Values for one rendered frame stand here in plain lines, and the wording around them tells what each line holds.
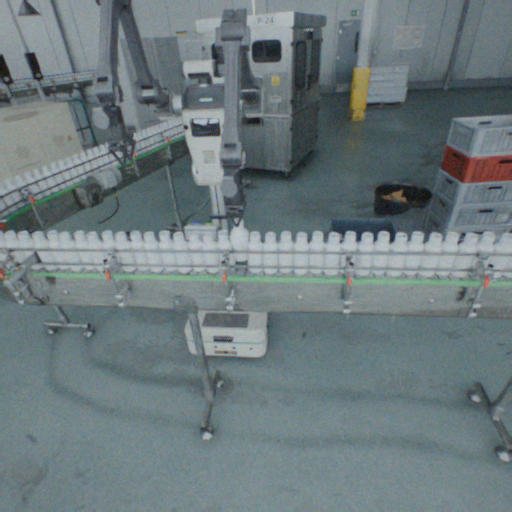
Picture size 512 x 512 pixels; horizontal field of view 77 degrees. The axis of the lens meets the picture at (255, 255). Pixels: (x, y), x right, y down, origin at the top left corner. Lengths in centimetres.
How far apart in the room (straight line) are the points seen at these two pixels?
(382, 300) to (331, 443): 92
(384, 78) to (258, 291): 952
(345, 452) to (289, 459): 29
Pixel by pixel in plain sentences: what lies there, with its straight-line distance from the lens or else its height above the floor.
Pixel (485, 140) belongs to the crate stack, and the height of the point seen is 101.
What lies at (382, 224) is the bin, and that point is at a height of 92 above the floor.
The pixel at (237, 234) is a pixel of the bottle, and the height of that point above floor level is 117.
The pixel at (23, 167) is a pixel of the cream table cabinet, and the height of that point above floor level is 59.
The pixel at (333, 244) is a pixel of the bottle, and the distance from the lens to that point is 121.
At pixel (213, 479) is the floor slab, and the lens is 193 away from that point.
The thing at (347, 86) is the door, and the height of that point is 20.
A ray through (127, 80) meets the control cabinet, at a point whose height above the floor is 126.
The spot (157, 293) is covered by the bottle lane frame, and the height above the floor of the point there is 91.
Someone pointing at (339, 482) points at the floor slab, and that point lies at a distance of 192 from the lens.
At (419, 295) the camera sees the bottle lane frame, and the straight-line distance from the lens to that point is 138.
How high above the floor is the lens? 177
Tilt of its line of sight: 34 degrees down
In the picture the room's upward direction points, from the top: 3 degrees counter-clockwise
